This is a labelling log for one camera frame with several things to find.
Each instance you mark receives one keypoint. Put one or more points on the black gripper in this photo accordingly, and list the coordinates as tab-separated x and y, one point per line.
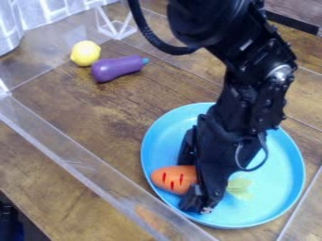
222	152

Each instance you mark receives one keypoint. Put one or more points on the orange toy carrot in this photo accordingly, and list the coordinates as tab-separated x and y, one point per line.
177	178

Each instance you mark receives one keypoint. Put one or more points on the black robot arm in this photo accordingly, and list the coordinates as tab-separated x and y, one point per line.
231	29

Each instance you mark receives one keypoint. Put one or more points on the blue round tray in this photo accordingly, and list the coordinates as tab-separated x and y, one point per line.
277	182

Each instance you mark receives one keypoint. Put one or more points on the clear acrylic front barrier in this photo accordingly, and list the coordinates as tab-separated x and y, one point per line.
158	219

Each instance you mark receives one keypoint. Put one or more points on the purple toy eggplant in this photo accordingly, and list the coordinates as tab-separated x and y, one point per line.
111	68

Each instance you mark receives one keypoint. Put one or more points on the yellow toy lemon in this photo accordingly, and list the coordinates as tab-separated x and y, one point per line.
86	53

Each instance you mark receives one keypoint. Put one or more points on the dark baseboard strip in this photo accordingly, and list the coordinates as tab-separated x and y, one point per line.
300	25

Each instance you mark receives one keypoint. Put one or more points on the white checked curtain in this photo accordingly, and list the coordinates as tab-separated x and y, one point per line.
22	15

